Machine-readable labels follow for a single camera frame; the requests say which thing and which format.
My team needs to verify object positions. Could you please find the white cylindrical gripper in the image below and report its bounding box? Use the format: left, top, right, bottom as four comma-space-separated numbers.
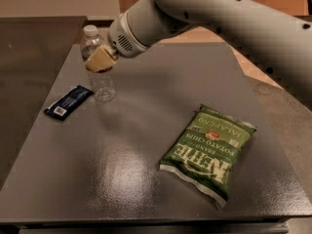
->
83, 13, 148, 73

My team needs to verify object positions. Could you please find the clear plastic water bottle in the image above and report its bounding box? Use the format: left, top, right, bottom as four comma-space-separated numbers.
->
80, 24, 116, 102

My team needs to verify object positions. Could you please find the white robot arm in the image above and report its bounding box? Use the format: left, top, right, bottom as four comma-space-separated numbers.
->
86, 0, 312, 109

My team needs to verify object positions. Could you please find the dark blue rxbar wrapper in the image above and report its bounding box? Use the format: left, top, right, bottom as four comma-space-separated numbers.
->
44, 85, 94, 121

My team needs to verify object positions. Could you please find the dark side table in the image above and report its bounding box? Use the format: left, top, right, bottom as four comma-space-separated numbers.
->
0, 16, 87, 188

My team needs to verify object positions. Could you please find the green jalapeno potato chips bag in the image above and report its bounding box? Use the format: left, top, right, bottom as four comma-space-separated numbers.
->
160, 104, 256, 208

